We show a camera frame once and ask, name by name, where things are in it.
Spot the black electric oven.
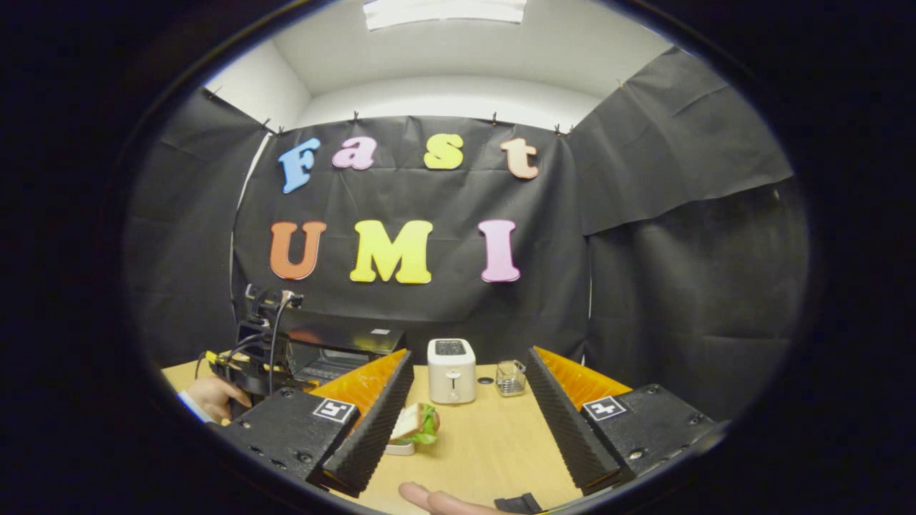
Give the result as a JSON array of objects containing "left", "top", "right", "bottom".
[{"left": 286, "top": 325, "right": 407, "bottom": 391}]

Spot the white toaster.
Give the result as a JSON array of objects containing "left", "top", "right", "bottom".
[{"left": 428, "top": 338, "right": 477, "bottom": 405}]

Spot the sandwich with green lettuce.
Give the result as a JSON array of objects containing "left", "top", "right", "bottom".
[{"left": 390, "top": 402, "right": 442, "bottom": 446}]

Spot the metal mesh utensil holder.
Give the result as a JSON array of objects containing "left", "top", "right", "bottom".
[{"left": 496, "top": 360, "right": 528, "bottom": 398}]

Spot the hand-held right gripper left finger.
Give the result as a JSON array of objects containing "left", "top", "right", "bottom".
[{"left": 220, "top": 348, "right": 416, "bottom": 498}]

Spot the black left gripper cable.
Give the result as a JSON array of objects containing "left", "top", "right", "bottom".
[{"left": 267, "top": 295, "right": 296, "bottom": 394}]

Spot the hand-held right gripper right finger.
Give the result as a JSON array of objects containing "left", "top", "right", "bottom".
[{"left": 526, "top": 346, "right": 722, "bottom": 494}]

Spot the ceiling light panel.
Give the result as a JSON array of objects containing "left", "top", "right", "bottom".
[{"left": 363, "top": 0, "right": 528, "bottom": 31}]

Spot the black backdrop cloth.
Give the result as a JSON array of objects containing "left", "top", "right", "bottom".
[{"left": 122, "top": 46, "right": 809, "bottom": 423}]

